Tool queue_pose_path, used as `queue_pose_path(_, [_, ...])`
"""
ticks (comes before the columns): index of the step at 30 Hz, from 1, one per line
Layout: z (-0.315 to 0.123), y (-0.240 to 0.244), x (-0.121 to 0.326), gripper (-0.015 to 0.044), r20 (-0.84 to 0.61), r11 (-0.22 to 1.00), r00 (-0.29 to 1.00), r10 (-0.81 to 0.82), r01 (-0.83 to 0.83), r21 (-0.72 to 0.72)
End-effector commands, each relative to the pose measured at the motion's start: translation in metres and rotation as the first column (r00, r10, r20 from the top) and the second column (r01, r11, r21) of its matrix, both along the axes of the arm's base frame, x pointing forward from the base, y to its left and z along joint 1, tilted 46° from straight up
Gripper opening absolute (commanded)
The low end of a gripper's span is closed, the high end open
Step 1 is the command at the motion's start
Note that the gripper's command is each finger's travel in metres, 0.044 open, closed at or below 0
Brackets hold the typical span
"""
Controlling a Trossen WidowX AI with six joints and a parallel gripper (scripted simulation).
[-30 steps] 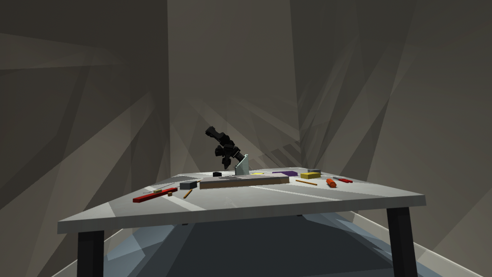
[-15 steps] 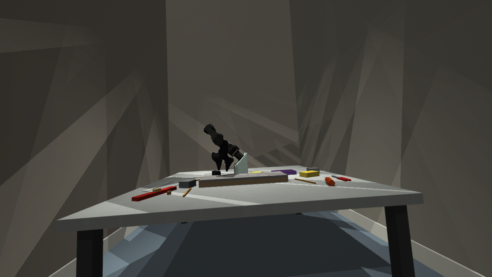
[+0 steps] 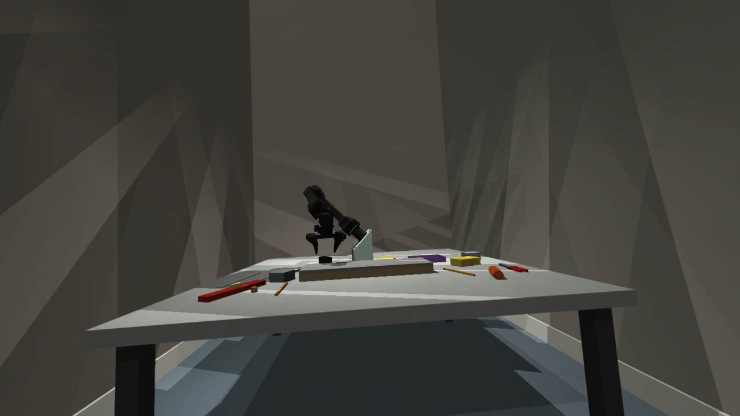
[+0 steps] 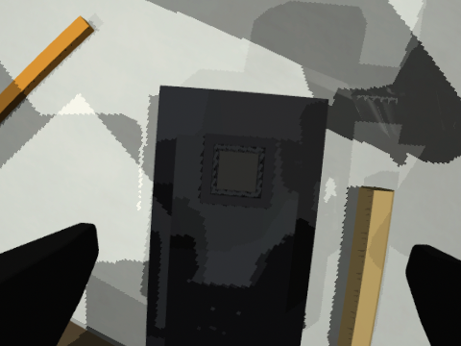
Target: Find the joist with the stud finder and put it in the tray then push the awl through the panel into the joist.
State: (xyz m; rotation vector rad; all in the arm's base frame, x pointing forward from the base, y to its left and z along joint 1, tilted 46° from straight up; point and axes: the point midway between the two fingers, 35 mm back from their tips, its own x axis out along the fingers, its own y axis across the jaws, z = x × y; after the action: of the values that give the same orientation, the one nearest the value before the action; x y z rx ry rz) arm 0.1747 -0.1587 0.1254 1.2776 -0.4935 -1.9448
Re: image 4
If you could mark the grey rectangular floor panel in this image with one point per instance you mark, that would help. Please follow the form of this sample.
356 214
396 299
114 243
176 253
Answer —
76 336

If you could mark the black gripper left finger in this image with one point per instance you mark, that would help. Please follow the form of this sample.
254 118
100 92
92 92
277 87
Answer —
41 285

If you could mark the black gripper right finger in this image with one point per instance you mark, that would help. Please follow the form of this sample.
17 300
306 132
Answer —
434 279

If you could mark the orange rectangular rod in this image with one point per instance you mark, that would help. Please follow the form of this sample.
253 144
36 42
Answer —
46 61

